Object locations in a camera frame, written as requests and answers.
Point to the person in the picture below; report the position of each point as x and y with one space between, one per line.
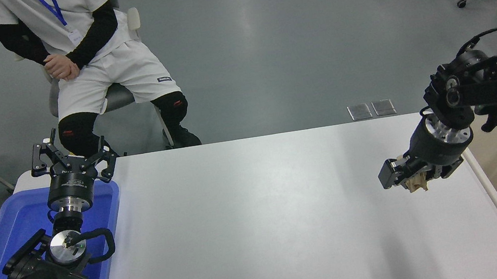
122 69

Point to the person's left forearm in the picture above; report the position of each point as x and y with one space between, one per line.
93 37

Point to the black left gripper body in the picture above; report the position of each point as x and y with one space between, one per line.
71 184

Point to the person's left hand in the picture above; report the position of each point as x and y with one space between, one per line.
66 70

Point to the person's right forearm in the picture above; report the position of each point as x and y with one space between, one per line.
27 45

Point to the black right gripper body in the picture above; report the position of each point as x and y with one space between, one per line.
430 150

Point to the person's right hand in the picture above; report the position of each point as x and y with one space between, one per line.
52 60

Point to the grey swivel chair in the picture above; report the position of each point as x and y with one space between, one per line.
118 97

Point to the metal floor outlet cover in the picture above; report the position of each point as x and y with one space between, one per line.
383 107
359 111

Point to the tan paper ball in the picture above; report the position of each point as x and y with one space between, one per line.
417 183

